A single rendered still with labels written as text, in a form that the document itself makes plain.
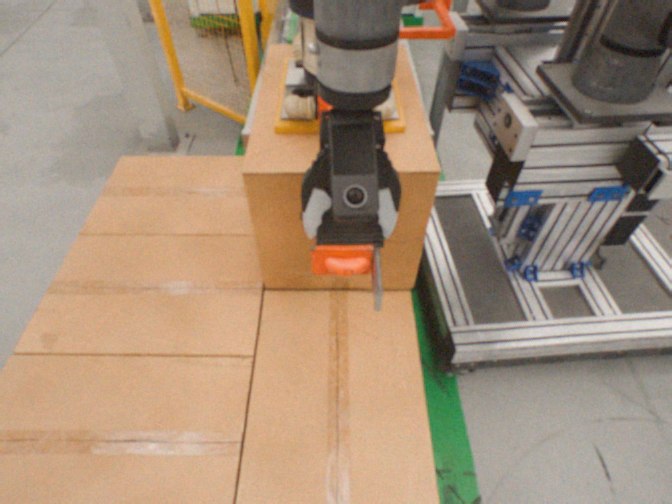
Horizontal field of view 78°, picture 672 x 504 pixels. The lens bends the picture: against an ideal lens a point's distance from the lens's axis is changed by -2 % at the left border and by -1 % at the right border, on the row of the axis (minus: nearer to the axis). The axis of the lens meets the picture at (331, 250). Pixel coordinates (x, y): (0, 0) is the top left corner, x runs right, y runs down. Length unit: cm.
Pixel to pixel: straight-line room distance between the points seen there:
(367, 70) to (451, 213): 154
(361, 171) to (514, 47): 109
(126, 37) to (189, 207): 115
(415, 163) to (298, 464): 66
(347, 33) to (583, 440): 157
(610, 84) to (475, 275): 88
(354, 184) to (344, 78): 9
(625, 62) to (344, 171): 73
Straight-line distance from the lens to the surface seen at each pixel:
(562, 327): 165
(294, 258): 104
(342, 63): 39
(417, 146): 94
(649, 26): 101
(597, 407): 183
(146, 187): 157
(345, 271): 50
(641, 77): 105
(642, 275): 199
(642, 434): 187
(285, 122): 97
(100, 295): 130
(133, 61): 243
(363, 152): 42
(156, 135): 262
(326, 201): 49
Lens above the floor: 147
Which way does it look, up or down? 49 degrees down
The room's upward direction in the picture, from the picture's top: straight up
